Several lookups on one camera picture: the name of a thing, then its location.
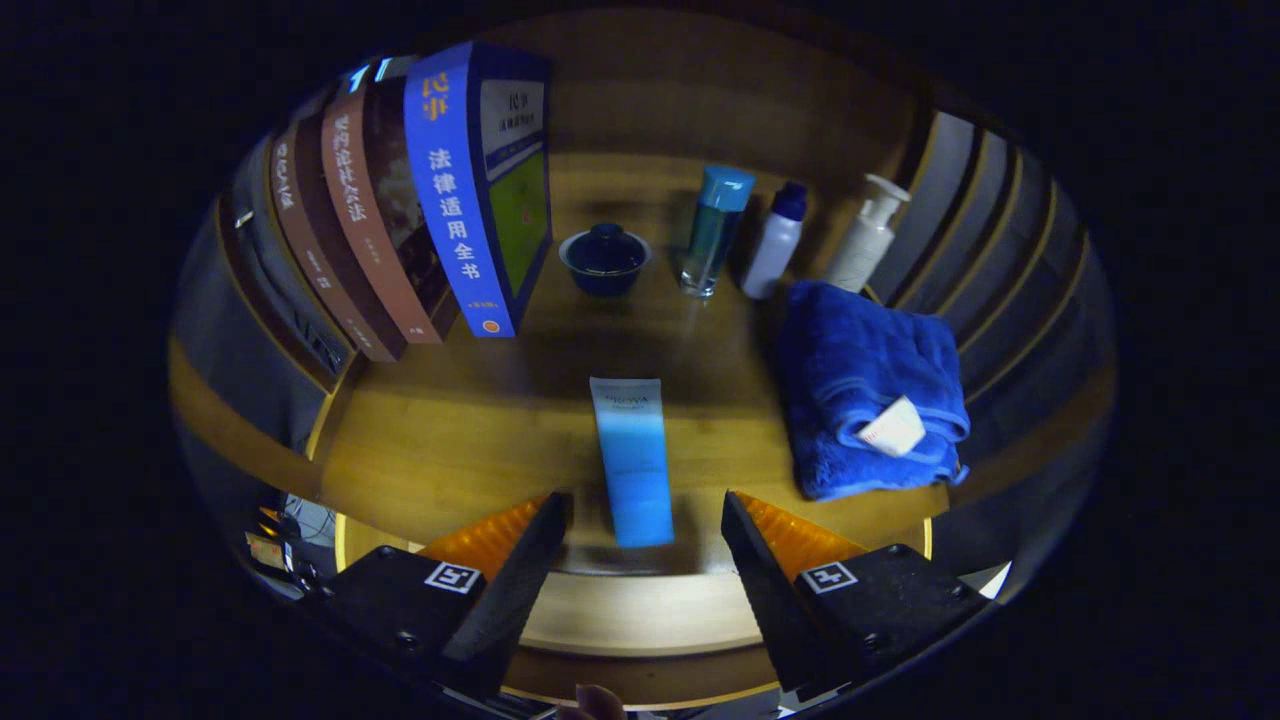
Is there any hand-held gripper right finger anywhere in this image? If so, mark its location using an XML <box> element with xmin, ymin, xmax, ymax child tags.
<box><xmin>722</xmin><ymin>490</ymin><xmax>991</xmax><ymax>701</ymax></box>

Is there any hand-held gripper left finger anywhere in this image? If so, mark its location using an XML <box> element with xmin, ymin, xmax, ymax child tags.
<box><xmin>320</xmin><ymin>490</ymin><xmax>574</xmax><ymax>701</ymax></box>

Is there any blue cosmetic tube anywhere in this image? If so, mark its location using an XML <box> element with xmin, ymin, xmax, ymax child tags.
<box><xmin>588</xmin><ymin>376</ymin><xmax>676</xmax><ymax>549</ymax></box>

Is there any wooden countertop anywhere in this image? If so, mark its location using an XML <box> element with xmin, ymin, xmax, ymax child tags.
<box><xmin>300</xmin><ymin>150</ymin><xmax>953</xmax><ymax>579</ymax></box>

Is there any wooden cabinet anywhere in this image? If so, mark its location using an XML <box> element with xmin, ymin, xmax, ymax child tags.
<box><xmin>168</xmin><ymin>10</ymin><xmax>1116</xmax><ymax>711</ymax></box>

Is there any dark equipment box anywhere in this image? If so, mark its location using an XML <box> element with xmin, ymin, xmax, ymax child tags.
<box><xmin>243</xmin><ymin>500</ymin><xmax>326</xmax><ymax>601</ymax></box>

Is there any blue folded towel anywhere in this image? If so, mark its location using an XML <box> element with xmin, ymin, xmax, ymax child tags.
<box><xmin>778</xmin><ymin>280</ymin><xmax>973</xmax><ymax>503</ymax></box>

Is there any white bottle with blue cap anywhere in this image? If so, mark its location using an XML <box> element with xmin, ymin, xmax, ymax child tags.
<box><xmin>742</xmin><ymin>181</ymin><xmax>808</xmax><ymax>301</ymax></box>

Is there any dark blue lidded teacup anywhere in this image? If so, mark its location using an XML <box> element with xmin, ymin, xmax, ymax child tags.
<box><xmin>558</xmin><ymin>222</ymin><xmax>653</xmax><ymax>298</ymax></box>

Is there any clear teal bottle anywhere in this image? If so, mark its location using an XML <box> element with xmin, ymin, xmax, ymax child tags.
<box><xmin>680</xmin><ymin>165</ymin><xmax>757</xmax><ymax>299</ymax></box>

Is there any white pump bottle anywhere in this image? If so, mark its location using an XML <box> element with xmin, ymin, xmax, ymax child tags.
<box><xmin>823</xmin><ymin>173</ymin><xmax>912</xmax><ymax>294</ymax></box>

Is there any dark brown book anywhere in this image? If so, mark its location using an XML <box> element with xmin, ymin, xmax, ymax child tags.
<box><xmin>268</xmin><ymin>115</ymin><xmax>406</xmax><ymax>363</ymax></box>

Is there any reddish brown book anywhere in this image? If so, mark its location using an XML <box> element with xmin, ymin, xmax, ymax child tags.
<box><xmin>320</xmin><ymin>80</ymin><xmax>458</xmax><ymax>346</ymax></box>

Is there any blue book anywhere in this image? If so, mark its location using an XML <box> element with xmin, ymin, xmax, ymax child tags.
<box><xmin>403</xmin><ymin>40</ymin><xmax>554</xmax><ymax>339</ymax></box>

